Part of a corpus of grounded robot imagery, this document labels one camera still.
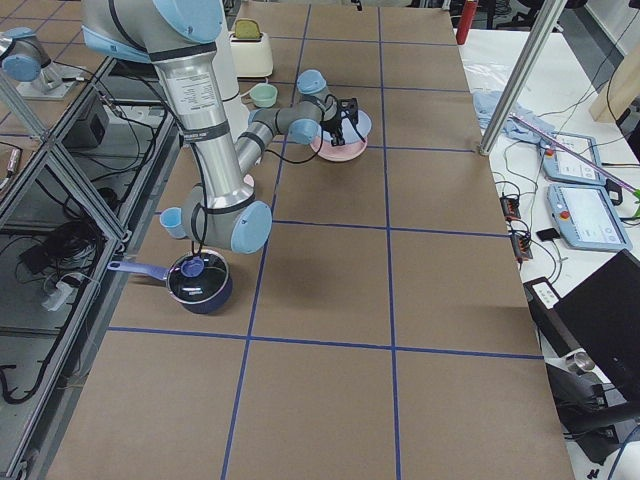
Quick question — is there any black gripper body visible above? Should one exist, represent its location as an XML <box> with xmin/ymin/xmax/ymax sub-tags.
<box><xmin>321</xmin><ymin>96</ymin><xmax>359</xmax><ymax>140</ymax></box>

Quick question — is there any blue plate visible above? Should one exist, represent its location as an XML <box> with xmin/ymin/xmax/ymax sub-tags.
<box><xmin>342</xmin><ymin>110</ymin><xmax>372</xmax><ymax>144</ymax></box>

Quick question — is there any pink plate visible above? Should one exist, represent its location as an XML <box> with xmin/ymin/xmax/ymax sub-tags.
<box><xmin>310</xmin><ymin>136</ymin><xmax>368</xmax><ymax>163</ymax></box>

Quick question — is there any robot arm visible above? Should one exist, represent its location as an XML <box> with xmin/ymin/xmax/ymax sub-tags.
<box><xmin>82</xmin><ymin>1</ymin><xmax>358</xmax><ymax>254</ymax></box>

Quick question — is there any green bowl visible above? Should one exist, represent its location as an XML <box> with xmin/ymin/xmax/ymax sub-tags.
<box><xmin>241</xmin><ymin>83</ymin><xmax>278</xmax><ymax>108</ymax></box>

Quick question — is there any pink bowl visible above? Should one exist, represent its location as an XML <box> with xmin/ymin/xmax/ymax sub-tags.
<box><xmin>243</xmin><ymin>174</ymin><xmax>256</xmax><ymax>190</ymax></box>

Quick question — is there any cream toaster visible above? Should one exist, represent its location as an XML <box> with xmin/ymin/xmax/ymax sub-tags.
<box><xmin>229</xmin><ymin>18</ymin><xmax>274</xmax><ymax>78</ymax></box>

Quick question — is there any blue cloth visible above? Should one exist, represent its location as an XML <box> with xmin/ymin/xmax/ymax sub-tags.
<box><xmin>472</xmin><ymin>90</ymin><xmax>555</xmax><ymax>144</ymax></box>

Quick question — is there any clear plastic bag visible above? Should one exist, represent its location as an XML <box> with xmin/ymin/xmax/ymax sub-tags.
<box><xmin>462</xmin><ymin>59</ymin><xmax>512</xmax><ymax>93</ymax></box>

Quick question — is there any red cylinder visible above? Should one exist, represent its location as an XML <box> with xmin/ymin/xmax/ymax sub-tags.
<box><xmin>456</xmin><ymin>0</ymin><xmax>478</xmax><ymax>45</ymax></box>

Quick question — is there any light blue cup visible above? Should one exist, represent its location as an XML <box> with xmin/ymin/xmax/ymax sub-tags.
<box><xmin>159</xmin><ymin>207</ymin><xmax>187</xmax><ymax>240</ymax></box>

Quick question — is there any dark blue pot with lid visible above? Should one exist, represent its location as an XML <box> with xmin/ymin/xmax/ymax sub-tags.
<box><xmin>107</xmin><ymin>249</ymin><xmax>233</xmax><ymax>314</ymax></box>

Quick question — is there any far teach pendant tablet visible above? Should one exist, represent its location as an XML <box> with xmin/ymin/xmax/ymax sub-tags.
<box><xmin>539</xmin><ymin>132</ymin><xmax>606</xmax><ymax>186</ymax></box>

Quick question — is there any teach pendant tablet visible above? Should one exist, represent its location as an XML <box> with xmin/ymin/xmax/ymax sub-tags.
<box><xmin>547</xmin><ymin>183</ymin><xmax>633</xmax><ymax>252</ymax></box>
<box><xmin>539</xmin><ymin>132</ymin><xmax>606</xmax><ymax>186</ymax></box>

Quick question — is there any near teach pendant tablet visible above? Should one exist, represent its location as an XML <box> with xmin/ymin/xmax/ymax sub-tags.
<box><xmin>547</xmin><ymin>183</ymin><xmax>633</xmax><ymax>252</ymax></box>

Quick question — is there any black laptop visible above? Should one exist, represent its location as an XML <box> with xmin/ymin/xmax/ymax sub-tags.
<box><xmin>524</xmin><ymin>250</ymin><xmax>639</xmax><ymax>401</ymax></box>

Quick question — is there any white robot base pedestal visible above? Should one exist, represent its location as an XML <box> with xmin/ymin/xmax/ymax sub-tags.
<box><xmin>213</xmin><ymin>1</ymin><xmax>240</xmax><ymax>107</ymax></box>

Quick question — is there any aluminium frame post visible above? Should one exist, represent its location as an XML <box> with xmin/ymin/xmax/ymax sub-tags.
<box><xmin>477</xmin><ymin>0</ymin><xmax>566</xmax><ymax>156</ymax></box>

